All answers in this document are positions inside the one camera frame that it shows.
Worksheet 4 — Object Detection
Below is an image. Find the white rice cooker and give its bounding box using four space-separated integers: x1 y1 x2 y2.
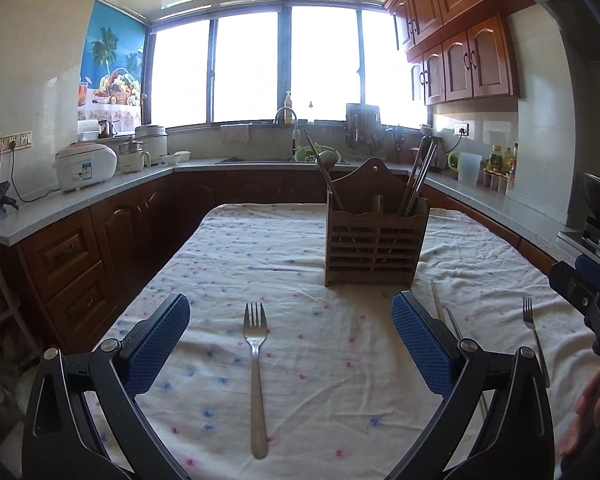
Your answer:
54 142 119 194

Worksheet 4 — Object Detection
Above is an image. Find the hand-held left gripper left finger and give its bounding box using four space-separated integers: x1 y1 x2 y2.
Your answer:
22 291 192 480

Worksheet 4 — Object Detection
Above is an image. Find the person's right hand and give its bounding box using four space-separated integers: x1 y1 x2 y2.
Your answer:
556 364 600 460

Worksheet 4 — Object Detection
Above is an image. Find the white floral tablecloth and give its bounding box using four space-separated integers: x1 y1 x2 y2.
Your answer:
87 202 600 480

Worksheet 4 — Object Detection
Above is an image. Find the white electric kettle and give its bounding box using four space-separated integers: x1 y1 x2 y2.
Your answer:
117 140 152 175

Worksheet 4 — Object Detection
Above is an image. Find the hanging dish towel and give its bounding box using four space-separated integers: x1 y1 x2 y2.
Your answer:
220 124 251 145

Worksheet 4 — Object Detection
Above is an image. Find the black glass stove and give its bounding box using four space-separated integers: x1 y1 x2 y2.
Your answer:
557 230 600 263

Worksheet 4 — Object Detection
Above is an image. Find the metal chopstick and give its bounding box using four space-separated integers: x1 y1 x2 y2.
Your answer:
445 306 489 418
407 139 434 217
415 136 441 211

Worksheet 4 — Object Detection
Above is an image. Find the black power cable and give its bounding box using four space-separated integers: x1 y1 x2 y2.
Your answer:
0 147 62 204

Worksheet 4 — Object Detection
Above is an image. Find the metal fork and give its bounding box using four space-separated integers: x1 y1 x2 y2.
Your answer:
243 302 270 460
522 296 551 389

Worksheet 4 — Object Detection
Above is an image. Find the dark knife rack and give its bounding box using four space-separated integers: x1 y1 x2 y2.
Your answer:
345 103 381 149

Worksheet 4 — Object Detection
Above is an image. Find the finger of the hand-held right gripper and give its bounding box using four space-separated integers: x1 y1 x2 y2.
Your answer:
549 254 600 332

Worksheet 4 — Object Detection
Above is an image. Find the long-handled wooden utensil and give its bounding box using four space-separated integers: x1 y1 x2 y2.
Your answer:
398 146 424 217

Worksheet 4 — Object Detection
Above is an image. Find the wall socket panel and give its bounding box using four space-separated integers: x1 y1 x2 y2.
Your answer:
0 132 34 155

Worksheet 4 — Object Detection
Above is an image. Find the small black tripod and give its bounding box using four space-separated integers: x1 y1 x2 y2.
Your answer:
0 182 19 224

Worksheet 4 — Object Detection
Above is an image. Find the wooden slatted utensil holder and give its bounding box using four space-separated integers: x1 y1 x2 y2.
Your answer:
325 157 430 287

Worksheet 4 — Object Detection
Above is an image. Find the metal ladle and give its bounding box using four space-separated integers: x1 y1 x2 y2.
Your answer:
303 128 346 212

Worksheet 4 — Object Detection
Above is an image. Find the white storage rack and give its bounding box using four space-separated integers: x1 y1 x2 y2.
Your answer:
0 239 37 357

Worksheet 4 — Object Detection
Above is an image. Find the beach and fruit poster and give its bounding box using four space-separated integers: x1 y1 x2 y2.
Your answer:
77 0 147 124

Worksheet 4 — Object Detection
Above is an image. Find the tall white electric pot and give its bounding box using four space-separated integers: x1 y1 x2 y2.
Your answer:
134 125 170 159

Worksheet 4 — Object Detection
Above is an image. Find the row of spice jars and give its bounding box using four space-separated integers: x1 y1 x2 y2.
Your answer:
482 169 517 197

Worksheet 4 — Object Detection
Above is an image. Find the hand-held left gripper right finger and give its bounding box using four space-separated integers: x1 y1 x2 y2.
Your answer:
385 290 557 480

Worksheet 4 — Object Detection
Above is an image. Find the translucent measuring jug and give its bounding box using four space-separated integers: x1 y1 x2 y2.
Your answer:
457 152 484 184

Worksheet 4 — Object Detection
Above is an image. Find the green colander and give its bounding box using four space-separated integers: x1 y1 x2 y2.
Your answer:
293 144 341 164

